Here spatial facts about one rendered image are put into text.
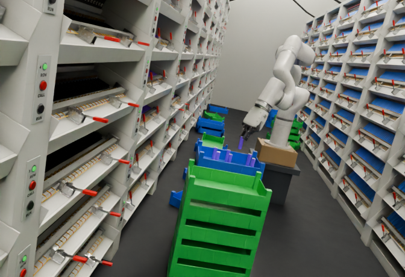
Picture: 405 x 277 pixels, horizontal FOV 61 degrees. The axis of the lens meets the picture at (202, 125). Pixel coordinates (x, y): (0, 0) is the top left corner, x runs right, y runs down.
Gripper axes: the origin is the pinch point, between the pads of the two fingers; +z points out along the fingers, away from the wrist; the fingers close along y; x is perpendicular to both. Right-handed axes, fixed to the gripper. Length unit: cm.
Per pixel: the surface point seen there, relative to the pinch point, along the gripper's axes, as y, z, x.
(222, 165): -9.6, 18.1, 10.7
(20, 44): -61, 17, 109
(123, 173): -5, 41, 48
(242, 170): -14.2, 15.2, 3.2
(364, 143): 7, -46, -107
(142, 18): -3, -11, 75
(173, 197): 35, 50, -12
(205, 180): -17.3, 26.7, 21.5
